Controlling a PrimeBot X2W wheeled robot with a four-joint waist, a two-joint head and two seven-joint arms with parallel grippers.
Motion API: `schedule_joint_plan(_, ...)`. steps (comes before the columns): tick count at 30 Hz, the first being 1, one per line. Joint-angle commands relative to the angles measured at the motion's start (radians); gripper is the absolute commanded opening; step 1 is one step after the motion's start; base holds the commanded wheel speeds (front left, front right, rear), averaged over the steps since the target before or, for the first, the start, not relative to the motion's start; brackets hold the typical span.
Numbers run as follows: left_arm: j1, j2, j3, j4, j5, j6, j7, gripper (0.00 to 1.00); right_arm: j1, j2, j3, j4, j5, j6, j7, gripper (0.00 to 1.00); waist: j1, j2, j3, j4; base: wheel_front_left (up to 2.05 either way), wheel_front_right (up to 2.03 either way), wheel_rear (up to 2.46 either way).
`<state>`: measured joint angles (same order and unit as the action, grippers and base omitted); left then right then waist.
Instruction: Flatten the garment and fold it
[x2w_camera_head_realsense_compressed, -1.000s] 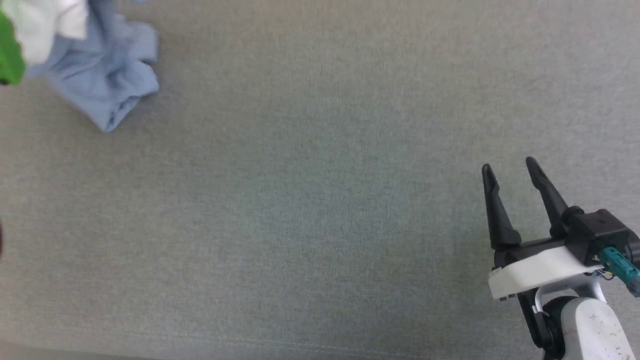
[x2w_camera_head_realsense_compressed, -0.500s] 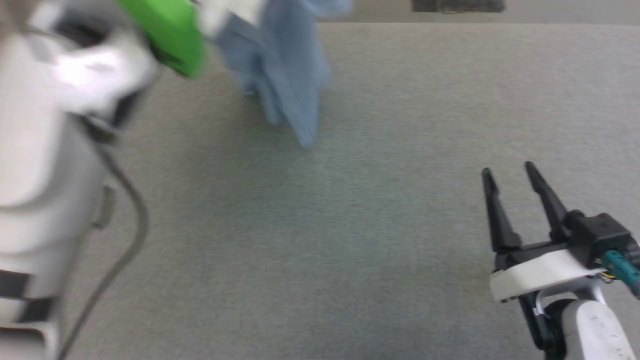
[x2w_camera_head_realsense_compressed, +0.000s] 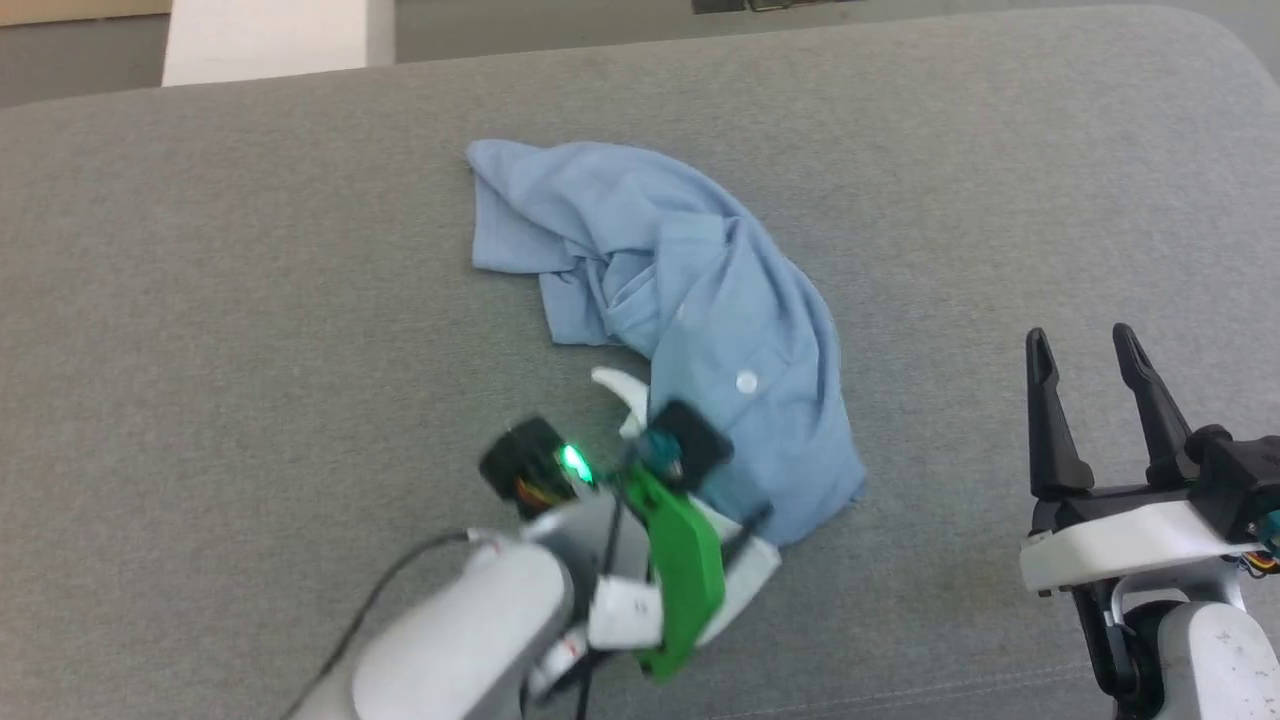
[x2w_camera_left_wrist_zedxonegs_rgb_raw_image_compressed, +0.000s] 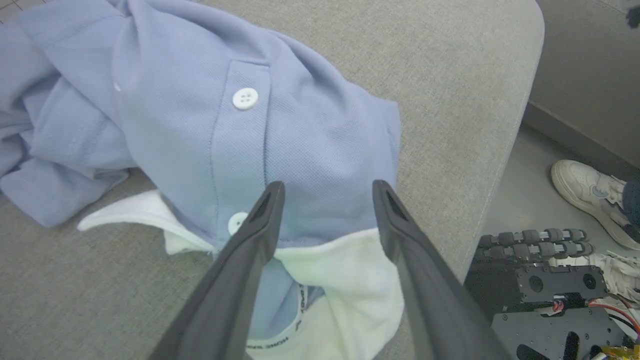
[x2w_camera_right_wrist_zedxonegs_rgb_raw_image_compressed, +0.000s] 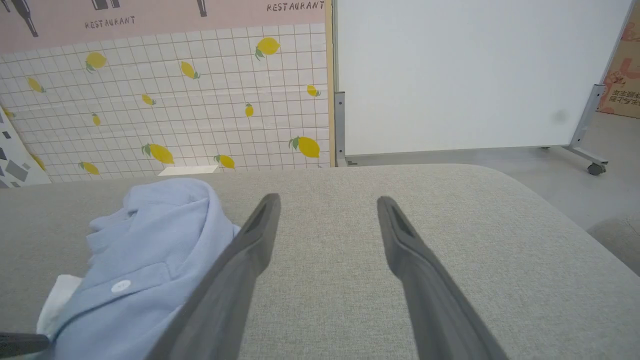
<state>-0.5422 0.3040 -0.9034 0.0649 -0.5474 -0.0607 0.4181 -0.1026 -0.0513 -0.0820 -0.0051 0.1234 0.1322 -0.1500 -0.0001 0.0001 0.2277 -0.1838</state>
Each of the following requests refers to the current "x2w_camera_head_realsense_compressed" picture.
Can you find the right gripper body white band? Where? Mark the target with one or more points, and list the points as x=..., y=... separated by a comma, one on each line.
x=1130, y=535

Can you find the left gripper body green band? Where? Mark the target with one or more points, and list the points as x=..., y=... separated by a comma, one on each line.
x=685, y=570

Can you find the large black floor mat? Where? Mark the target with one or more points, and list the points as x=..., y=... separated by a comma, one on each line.
x=770, y=4

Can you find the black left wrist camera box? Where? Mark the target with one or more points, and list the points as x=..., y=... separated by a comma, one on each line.
x=690, y=440

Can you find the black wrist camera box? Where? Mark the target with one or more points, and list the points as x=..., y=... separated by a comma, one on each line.
x=1235, y=480
x=690, y=440

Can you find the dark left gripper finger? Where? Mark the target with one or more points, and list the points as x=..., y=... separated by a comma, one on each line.
x=755, y=524

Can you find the light blue polo shirt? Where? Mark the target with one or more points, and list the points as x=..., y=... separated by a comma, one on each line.
x=740, y=300

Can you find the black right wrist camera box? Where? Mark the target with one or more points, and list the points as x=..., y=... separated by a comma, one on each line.
x=1235, y=480

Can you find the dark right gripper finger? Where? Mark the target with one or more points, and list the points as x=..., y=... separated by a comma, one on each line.
x=1160, y=420
x=1050, y=440

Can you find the white block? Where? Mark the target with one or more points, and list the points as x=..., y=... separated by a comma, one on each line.
x=270, y=40

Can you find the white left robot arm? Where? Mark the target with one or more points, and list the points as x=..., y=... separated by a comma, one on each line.
x=470, y=640

